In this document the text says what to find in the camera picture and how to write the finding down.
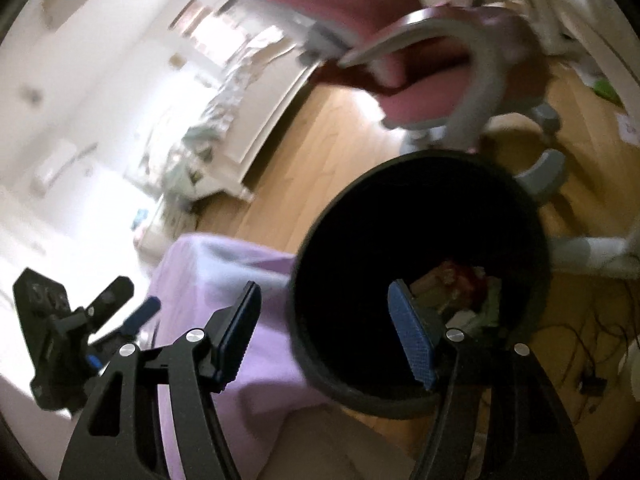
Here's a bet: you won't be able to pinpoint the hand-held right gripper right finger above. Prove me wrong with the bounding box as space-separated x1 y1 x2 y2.
387 279 581 480

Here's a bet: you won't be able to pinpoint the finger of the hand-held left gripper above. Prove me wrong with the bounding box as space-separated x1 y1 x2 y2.
87 276 135 334
90 296 162 357

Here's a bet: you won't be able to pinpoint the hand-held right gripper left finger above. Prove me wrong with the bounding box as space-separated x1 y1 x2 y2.
59 281 263 480

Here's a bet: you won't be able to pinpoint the red snack packet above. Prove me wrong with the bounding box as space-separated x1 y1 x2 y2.
440 262 493 306

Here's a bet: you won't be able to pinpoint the black trash bin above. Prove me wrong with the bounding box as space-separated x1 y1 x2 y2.
289 150 553 418

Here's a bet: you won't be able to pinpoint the white crumpled paper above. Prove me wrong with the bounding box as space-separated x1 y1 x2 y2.
447 305 498 335

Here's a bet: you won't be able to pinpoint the white nightstand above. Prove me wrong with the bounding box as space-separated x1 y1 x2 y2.
134 195 176 261

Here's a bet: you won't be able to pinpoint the purple tablecloth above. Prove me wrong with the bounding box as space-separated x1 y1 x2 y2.
150 232 331 480

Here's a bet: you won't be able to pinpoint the beige cloth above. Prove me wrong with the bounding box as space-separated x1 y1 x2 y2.
265 405 441 480

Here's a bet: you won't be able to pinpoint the white furniture leg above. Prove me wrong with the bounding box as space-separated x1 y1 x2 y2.
550 235 633 273

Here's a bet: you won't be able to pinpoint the floral quilt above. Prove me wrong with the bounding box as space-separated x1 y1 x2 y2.
165 30 286 196

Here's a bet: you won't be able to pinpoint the white wooden bed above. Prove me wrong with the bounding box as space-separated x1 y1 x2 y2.
120 25 321 201

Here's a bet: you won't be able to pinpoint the pink desk chair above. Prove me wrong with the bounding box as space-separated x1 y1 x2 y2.
247 0 568 206

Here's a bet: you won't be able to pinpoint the green toy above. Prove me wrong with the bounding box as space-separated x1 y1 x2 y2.
590 77 626 103

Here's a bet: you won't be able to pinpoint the white wall air conditioner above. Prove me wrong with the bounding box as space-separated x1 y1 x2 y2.
32 142 78 186

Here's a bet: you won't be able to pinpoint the black floor cables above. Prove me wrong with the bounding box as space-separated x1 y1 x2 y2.
550 270 640 403

